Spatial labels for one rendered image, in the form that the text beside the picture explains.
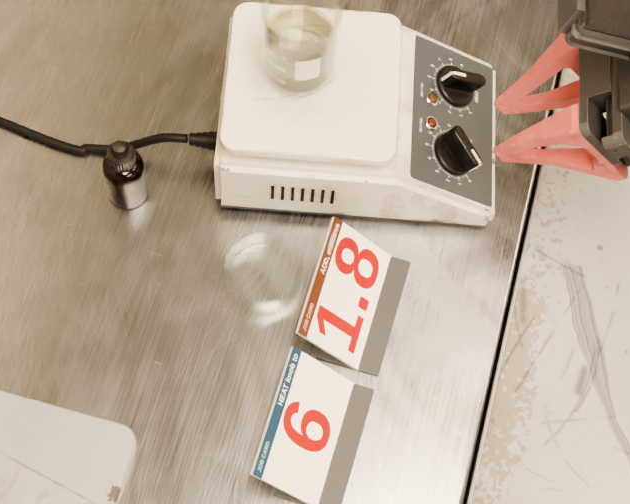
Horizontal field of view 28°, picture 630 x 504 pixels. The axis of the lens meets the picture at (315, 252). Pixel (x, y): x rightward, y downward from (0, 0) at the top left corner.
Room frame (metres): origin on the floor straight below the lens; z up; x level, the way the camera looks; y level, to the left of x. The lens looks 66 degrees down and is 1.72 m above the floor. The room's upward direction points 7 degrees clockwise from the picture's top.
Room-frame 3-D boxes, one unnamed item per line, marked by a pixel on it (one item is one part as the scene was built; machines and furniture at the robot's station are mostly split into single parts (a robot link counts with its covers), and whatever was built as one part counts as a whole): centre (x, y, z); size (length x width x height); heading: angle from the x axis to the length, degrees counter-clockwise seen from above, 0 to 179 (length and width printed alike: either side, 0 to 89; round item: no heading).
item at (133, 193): (0.40, 0.14, 0.93); 0.03 x 0.03 x 0.07
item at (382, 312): (0.33, -0.03, 0.92); 0.09 x 0.06 x 0.04; 170
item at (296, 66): (0.47, 0.03, 1.02); 0.06 x 0.05 x 0.08; 47
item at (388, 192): (0.46, -0.01, 0.94); 0.22 x 0.13 x 0.08; 92
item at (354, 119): (0.46, 0.01, 0.98); 0.12 x 0.12 x 0.01; 2
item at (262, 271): (0.35, 0.03, 0.91); 0.06 x 0.06 x 0.02
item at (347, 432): (0.24, -0.01, 0.92); 0.09 x 0.06 x 0.04; 170
